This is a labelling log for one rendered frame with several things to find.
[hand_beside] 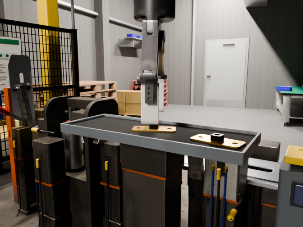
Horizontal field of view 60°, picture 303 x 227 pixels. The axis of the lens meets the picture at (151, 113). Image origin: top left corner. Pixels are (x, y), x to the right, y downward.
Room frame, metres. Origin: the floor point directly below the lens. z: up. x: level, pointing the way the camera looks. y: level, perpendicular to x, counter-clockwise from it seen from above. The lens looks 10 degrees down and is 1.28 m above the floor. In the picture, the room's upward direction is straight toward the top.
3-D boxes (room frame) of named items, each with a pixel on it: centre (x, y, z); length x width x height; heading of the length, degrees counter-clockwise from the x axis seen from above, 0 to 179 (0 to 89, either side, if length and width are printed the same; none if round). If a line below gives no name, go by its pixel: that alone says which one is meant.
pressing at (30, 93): (1.29, 0.64, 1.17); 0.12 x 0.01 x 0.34; 149
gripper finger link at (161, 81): (0.56, -0.01, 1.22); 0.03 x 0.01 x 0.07; 84
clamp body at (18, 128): (0.99, 0.51, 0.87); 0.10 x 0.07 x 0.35; 149
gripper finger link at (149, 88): (0.42, 0.00, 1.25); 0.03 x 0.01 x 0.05; 174
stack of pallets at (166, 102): (8.44, 0.06, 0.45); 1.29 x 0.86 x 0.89; 158
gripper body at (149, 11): (0.50, -0.01, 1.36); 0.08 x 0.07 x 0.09; 174
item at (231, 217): (0.50, -0.18, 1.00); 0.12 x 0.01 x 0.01; 149
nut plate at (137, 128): (0.50, 0.00, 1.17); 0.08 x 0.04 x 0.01; 84
